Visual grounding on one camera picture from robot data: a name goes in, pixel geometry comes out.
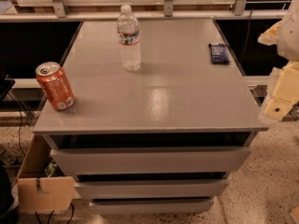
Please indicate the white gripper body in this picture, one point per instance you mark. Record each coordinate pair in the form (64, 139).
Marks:
(290, 34)

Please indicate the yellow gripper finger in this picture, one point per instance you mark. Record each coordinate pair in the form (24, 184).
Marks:
(270, 36)
(282, 93)

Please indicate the dark blue snack packet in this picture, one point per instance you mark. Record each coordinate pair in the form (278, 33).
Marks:
(218, 53)

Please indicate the grey drawer cabinet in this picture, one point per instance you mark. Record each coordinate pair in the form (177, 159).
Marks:
(163, 139)

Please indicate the orange soda can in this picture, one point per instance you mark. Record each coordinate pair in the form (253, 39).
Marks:
(54, 83)

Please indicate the brown cardboard box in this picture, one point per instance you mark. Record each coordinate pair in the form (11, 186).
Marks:
(38, 193)

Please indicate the clear plastic water bottle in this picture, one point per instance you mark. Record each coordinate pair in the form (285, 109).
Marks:
(128, 31)

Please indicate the metal shelf rack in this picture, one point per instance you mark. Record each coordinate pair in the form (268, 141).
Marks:
(108, 10)

